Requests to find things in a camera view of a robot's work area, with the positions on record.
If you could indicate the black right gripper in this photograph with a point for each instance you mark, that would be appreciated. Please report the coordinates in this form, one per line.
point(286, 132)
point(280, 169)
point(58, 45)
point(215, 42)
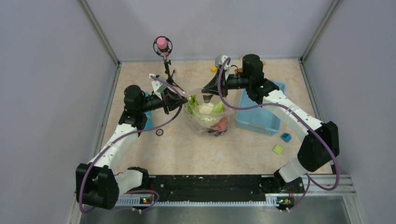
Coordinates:
point(223, 85)

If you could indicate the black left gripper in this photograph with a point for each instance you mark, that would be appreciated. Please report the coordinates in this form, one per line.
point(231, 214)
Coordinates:
point(172, 99)

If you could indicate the grey toy fish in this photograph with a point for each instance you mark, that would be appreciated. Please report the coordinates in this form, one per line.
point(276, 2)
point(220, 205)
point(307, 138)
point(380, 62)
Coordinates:
point(207, 98)

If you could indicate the white cauliflower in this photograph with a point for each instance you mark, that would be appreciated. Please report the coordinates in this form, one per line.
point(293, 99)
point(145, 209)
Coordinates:
point(210, 114)

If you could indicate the clear zip top bag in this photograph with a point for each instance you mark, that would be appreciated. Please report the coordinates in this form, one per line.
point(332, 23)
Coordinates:
point(191, 120)

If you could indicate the red tomato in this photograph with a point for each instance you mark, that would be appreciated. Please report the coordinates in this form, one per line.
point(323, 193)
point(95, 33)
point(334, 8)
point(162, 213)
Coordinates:
point(221, 125)

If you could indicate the black grape bunch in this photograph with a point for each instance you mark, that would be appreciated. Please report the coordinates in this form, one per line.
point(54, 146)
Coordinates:
point(216, 133)

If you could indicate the light blue plastic basket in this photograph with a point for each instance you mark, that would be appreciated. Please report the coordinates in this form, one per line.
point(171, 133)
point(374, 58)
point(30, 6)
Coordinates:
point(259, 119)

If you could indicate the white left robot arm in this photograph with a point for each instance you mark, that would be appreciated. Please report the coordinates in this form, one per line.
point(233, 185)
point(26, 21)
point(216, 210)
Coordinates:
point(97, 183)

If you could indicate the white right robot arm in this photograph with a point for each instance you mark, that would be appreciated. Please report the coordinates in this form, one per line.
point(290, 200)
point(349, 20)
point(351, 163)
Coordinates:
point(320, 140)

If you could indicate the teal silicone tool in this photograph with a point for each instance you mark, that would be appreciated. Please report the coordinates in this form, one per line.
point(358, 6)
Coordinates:
point(149, 122)

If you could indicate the pink microphone on tripod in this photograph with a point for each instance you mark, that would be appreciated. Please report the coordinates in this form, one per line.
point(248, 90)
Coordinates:
point(163, 47)

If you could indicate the blue lego block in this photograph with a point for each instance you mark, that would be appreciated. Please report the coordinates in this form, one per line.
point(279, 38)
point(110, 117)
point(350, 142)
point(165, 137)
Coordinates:
point(286, 137)

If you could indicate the light green lego brick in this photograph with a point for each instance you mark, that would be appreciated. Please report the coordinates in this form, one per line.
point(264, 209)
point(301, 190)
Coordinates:
point(277, 149)

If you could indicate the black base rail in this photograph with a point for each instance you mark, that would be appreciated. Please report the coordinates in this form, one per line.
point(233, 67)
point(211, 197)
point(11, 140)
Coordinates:
point(218, 188)

